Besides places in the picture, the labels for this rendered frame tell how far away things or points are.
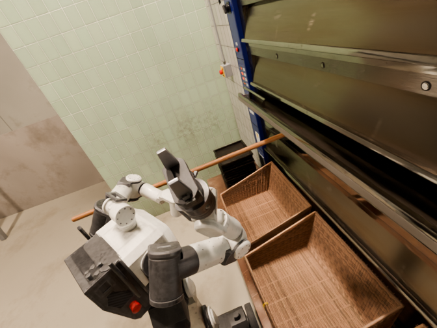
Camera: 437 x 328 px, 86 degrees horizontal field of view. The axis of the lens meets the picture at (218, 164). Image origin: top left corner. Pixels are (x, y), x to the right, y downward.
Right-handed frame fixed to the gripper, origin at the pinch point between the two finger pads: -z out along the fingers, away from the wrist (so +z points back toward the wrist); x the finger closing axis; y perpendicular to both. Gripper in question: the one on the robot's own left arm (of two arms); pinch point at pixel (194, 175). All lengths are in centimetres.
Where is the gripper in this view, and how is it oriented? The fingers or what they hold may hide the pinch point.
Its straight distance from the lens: 135.2
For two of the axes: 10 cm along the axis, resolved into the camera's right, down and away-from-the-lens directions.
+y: 9.0, -0.3, -4.3
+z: -3.2, 6.0, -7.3
